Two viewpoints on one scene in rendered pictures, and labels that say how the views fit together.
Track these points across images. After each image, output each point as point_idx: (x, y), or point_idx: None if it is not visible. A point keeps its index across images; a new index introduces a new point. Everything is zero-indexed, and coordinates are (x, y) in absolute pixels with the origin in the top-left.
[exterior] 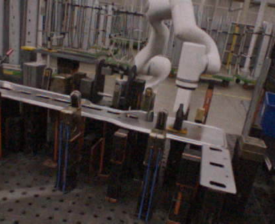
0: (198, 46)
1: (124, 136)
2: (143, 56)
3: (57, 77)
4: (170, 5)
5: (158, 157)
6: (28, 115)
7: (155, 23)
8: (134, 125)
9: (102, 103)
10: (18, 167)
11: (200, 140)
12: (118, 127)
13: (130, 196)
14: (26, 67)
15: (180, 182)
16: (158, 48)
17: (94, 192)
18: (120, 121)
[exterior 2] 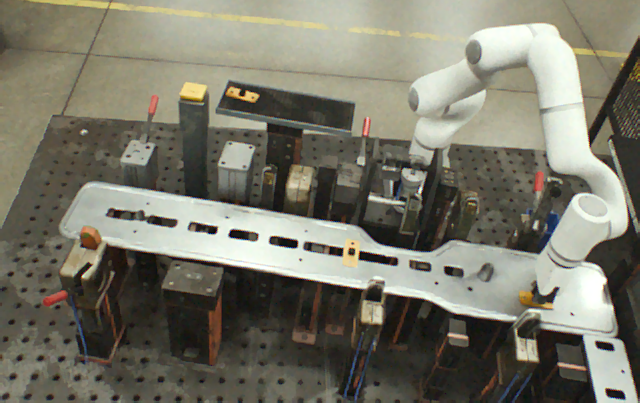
0: (602, 222)
1: (466, 343)
2: (440, 96)
3: (294, 189)
4: (522, 51)
5: (527, 381)
6: (261, 277)
7: (485, 76)
8: (468, 303)
9: (374, 211)
10: (259, 358)
11: (577, 322)
12: None
13: (452, 383)
14: (225, 171)
15: (552, 397)
16: (477, 92)
17: (398, 388)
18: (444, 295)
